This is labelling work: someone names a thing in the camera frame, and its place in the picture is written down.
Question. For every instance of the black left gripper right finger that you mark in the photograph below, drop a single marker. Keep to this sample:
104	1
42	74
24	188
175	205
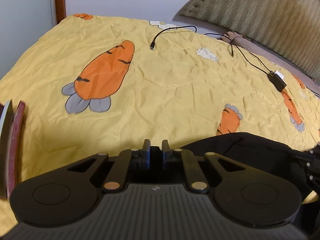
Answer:
167	151

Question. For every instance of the black pants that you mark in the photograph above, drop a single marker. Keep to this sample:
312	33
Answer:
264	154

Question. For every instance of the olive tufted headboard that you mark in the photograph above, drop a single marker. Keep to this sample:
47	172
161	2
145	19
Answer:
290	28

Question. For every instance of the black power adapter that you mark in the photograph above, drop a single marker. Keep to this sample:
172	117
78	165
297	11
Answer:
277	81

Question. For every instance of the brown wooden door frame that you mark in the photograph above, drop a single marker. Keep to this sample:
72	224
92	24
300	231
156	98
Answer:
60	1

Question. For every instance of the yellow carrot print bedspread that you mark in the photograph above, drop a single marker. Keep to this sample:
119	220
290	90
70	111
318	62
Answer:
103	84

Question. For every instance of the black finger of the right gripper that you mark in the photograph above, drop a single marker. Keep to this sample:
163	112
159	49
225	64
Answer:
310	162

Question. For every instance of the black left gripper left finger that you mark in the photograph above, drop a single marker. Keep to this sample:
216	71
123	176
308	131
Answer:
141	157

